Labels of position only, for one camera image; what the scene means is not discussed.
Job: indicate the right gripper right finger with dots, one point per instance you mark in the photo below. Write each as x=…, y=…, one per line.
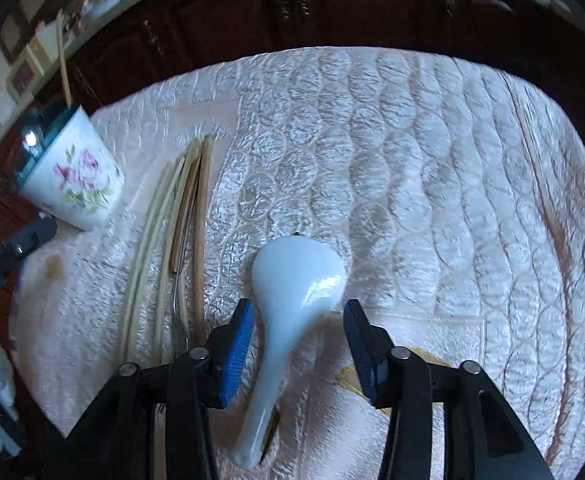
x=483, y=436

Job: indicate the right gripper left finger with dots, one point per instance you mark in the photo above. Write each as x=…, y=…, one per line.
x=114, y=438

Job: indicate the light bamboo chopstick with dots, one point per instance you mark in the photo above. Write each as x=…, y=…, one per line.
x=62, y=58
x=175, y=194
x=169, y=177

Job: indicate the metal spoon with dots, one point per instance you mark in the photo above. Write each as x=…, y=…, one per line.
x=32, y=133

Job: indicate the white ceramic spoon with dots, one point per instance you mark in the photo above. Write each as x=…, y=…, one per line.
x=295, y=281

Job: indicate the brown wooden chopstick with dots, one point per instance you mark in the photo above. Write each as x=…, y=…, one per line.
x=182, y=199
x=199, y=332

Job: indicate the metal fork wooden handle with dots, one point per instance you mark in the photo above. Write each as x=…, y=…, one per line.
x=178, y=330

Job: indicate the floral white utensil holder cup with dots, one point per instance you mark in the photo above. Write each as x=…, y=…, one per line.
x=76, y=179

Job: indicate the white quilted tablecloth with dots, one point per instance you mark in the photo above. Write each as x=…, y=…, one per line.
x=454, y=194

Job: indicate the dark wooden lower cabinets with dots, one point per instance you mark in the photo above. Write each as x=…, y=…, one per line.
x=139, y=42

